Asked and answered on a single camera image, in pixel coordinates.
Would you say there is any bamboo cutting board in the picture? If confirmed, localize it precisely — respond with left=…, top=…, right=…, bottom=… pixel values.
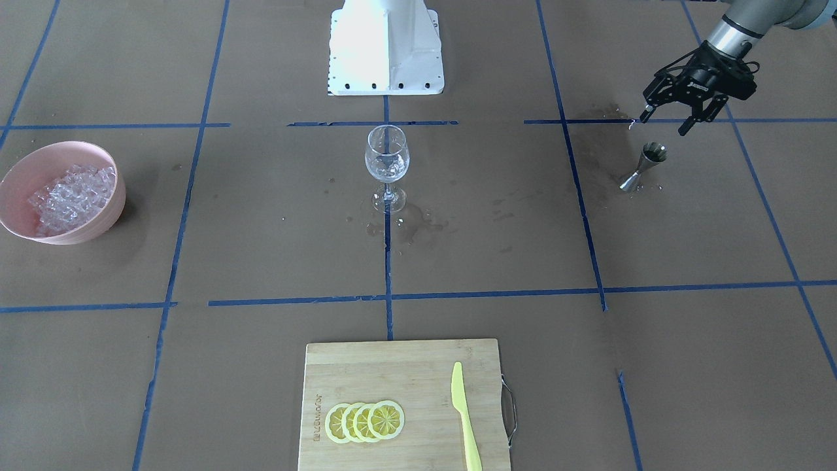
left=297, top=339, right=511, bottom=470

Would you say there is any clear ice cubes pile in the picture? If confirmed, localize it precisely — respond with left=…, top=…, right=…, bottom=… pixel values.
left=27, top=165, right=116, bottom=237

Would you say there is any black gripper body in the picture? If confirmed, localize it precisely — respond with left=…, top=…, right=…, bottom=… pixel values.
left=646, top=40, right=757, bottom=105

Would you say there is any yellow plastic knife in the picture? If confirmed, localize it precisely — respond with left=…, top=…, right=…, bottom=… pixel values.
left=449, top=361, right=483, bottom=470

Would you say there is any pink bowl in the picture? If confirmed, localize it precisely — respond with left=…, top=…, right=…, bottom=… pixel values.
left=1, top=141, right=126, bottom=245

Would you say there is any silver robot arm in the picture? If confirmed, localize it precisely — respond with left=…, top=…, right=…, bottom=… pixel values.
left=639, top=1, right=835, bottom=136

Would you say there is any clear wine glass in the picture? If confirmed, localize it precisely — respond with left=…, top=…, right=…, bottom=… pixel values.
left=364, top=124, right=410, bottom=215

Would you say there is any steel cocktail jigger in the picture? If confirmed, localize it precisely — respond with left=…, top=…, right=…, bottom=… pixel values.
left=619, top=142, right=668, bottom=193

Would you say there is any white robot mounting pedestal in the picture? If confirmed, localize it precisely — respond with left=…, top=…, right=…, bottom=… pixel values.
left=327, top=1, right=445, bottom=96

